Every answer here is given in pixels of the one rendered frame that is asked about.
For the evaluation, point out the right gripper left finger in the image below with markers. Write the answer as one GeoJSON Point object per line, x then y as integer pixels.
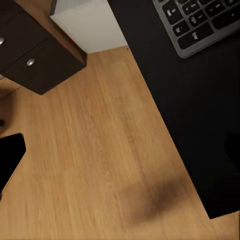
{"type": "Point", "coordinates": [12, 149]}

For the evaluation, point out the desk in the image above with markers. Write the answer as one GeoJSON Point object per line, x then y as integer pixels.
{"type": "Point", "coordinates": [198, 98]}

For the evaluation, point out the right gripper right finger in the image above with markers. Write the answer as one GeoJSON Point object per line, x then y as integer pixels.
{"type": "Point", "coordinates": [232, 149]}

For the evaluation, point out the desktop computer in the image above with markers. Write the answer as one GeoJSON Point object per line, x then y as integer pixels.
{"type": "Point", "coordinates": [90, 24]}

